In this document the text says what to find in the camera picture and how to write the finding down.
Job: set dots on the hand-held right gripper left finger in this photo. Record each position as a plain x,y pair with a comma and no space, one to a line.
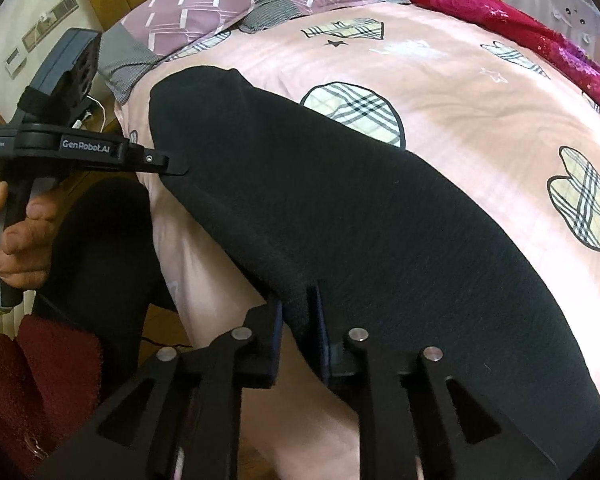
272,340

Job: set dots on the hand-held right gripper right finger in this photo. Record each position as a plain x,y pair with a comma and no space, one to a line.
322,340

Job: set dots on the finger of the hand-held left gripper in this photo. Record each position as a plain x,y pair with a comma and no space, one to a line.
152,160

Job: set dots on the black pants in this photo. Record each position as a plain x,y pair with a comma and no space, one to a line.
355,210

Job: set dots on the person's left hand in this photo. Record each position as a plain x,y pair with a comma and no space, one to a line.
32,255

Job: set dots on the person's dark clothed leg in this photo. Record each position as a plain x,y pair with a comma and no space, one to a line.
110,260

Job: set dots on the dark red cloth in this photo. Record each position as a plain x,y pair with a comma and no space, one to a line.
40,385

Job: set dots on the pink plaid-print duvet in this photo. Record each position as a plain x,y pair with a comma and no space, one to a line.
455,85

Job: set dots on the red floral blanket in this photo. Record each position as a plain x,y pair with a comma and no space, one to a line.
480,5

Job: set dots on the wall switch panel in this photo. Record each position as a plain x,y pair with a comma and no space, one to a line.
16,62
50,20

